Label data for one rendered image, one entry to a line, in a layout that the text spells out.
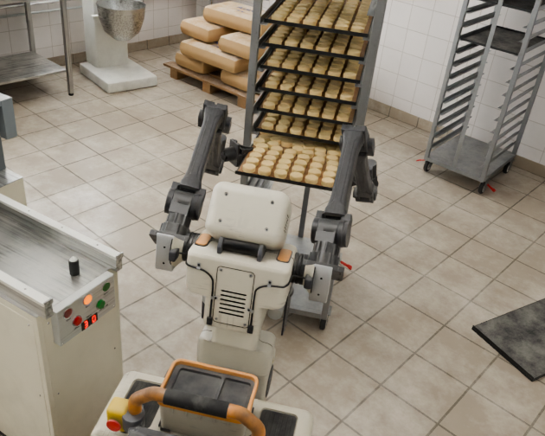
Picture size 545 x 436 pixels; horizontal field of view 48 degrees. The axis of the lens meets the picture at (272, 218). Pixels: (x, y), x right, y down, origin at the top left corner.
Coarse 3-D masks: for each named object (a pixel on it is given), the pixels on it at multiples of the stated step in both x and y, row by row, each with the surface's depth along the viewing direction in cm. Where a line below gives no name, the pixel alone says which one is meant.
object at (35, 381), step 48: (0, 240) 208; (48, 240) 210; (48, 288) 190; (0, 336) 196; (48, 336) 186; (96, 336) 207; (0, 384) 212; (48, 384) 195; (96, 384) 218; (0, 432) 239; (48, 432) 208
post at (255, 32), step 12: (252, 24) 230; (252, 36) 233; (252, 48) 235; (252, 60) 237; (252, 72) 240; (252, 84) 242; (252, 96) 245; (252, 108) 248; (252, 120) 252; (240, 180) 266
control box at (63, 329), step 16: (80, 288) 191; (96, 288) 193; (112, 288) 201; (64, 304) 184; (80, 304) 189; (96, 304) 196; (112, 304) 204; (64, 320) 185; (96, 320) 199; (64, 336) 188
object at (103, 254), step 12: (0, 204) 220; (12, 204) 217; (12, 216) 219; (24, 216) 215; (36, 216) 212; (36, 228) 214; (48, 228) 210; (60, 228) 207; (60, 240) 209; (72, 240) 205; (84, 240) 202; (84, 252) 204; (96, 252) 201; (108, 252) 198; (108, 264) 200; (120, 264) 200
